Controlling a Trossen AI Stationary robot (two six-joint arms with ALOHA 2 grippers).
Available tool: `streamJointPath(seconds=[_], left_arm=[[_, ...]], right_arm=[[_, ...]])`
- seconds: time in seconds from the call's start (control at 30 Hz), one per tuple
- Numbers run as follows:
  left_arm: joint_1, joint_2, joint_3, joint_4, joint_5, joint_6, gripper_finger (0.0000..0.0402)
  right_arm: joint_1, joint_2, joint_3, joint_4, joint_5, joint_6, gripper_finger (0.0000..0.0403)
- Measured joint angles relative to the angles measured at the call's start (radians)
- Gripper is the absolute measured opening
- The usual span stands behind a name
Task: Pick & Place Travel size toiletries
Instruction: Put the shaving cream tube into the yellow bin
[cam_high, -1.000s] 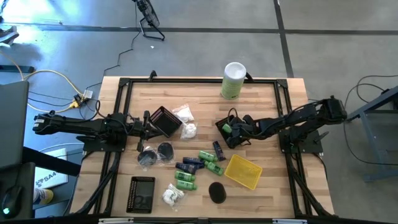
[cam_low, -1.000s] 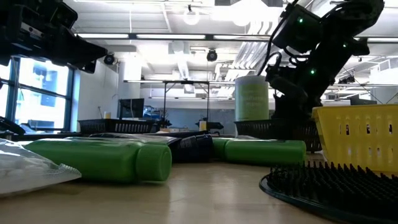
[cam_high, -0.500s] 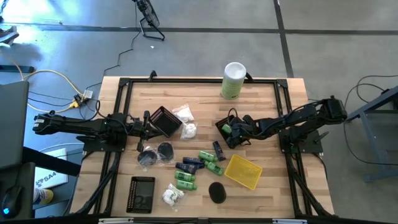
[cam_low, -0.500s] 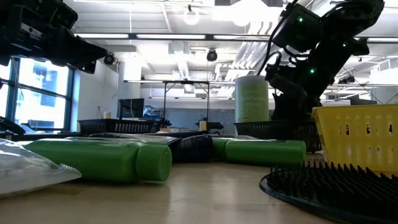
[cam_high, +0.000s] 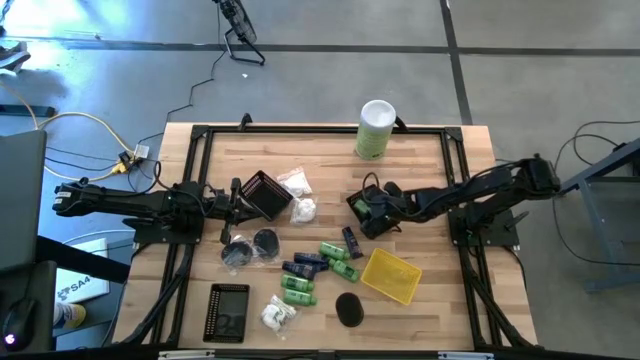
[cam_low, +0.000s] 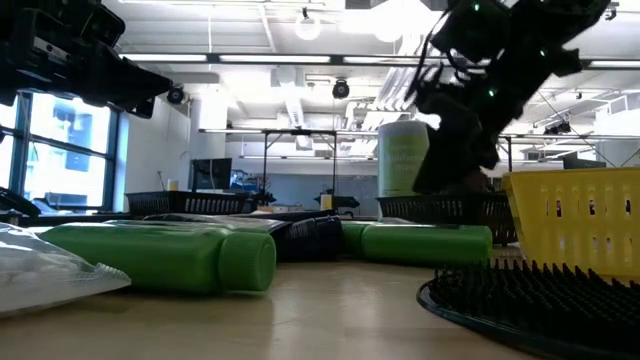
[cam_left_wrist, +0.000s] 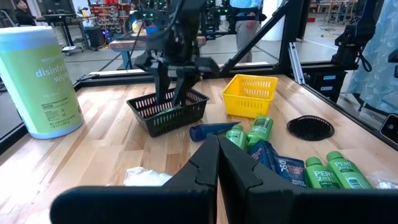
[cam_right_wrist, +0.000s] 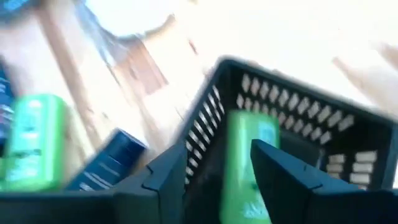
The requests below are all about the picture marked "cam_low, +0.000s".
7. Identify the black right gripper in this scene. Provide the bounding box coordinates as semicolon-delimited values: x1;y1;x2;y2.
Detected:
412;47;512;195

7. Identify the white round pendant lamp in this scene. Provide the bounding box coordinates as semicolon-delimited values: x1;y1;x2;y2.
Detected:
293;7;322;42

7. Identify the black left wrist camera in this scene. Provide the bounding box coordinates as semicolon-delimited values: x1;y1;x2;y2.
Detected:
27;2;127;65

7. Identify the window with dark frame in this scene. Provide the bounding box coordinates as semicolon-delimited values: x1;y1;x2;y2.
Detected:
0;92;121;214

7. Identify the long ceiling light bar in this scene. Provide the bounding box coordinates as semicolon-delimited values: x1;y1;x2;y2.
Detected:
118;51;454;67

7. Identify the black computer monitor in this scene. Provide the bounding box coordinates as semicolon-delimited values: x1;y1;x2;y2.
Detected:
191;157;234;192

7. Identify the black plastic basket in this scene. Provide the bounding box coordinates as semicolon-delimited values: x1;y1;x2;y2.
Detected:
124;190;250;217
375;192;519;246

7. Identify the yellow plastic basket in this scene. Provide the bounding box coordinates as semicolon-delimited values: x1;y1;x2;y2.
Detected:
501;167;640;281

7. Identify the black metal gantry frame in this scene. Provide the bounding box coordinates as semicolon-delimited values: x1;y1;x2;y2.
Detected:
260;128;339;201

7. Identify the bag of cotton balls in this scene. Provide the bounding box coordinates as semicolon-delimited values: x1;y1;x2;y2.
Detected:
0;222;132;317

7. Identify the green travel bottle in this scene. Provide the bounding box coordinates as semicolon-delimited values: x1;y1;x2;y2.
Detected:
341;219;495;266
38;222;278;295

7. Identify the green white wipes canister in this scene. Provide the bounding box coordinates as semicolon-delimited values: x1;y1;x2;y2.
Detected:
377;119;432;199

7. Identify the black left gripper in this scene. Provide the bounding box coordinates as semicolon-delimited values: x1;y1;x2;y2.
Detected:
0;47;174;120

